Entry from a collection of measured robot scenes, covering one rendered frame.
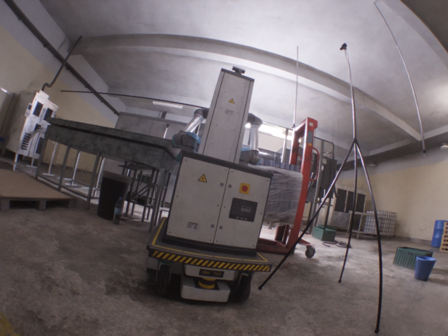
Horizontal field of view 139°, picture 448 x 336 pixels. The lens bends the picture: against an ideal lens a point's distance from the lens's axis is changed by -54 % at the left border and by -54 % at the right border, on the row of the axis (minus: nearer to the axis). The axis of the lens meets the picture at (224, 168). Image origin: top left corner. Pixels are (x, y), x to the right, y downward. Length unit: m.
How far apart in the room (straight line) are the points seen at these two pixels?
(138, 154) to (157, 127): 3.07
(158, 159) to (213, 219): 1.43
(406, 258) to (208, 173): 3.16
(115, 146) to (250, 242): 2.07
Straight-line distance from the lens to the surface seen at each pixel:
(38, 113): 6.35
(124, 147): 2.51
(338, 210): 9.05
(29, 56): 7.74
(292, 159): 3.27
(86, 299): 1.03
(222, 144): 1.50
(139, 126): 5.62
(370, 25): 5.16
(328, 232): 4.93
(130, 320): 0.94
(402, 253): 3.45
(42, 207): 2.30
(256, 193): 1.09
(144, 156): 2.36
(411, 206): 9.87
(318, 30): 5.13
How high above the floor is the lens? 0.64
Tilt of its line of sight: 9 degrees up
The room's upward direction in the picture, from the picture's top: 12 degrees clockwise
